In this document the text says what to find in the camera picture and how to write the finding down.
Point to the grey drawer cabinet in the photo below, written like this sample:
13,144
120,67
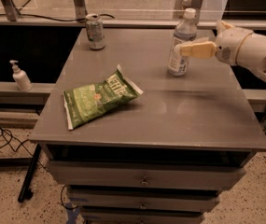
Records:
163,158

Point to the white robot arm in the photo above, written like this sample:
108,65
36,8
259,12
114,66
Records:
252,55

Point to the metal railing frame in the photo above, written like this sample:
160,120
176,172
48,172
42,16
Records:
133,13

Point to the green chip bag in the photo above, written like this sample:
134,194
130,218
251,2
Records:
89,102

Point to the clear blue-label plastic bottle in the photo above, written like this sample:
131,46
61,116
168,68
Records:
185,31

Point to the black metal stand leg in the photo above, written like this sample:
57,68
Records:
26,193

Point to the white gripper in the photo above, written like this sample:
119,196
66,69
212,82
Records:
229,46

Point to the white pump dispenser bottle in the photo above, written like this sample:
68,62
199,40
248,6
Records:
20,77

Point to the dented soda can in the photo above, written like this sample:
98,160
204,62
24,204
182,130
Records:
95,31

